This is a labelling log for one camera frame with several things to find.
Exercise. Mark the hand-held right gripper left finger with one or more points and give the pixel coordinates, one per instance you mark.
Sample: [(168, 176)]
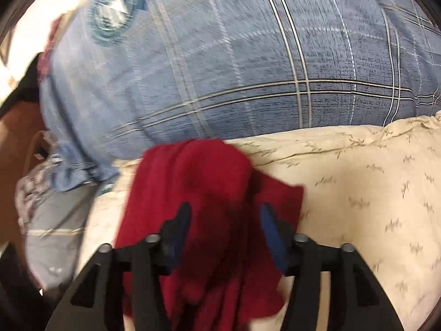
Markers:
[(179, 238)]

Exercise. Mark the floral patterned cloth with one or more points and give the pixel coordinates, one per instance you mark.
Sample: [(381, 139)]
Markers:
[(34, 193)]

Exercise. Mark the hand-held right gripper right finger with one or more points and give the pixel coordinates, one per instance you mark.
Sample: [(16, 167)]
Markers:
[(272, 241)]

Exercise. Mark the cream printed bed sheet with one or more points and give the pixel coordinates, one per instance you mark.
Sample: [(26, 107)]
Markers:
[(361, 186)]

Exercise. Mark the red knit garment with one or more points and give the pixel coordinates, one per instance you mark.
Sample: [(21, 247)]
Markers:
[(213, 186)]

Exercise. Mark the dark cloth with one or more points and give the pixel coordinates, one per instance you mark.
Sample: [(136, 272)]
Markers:
[(20, 93)]

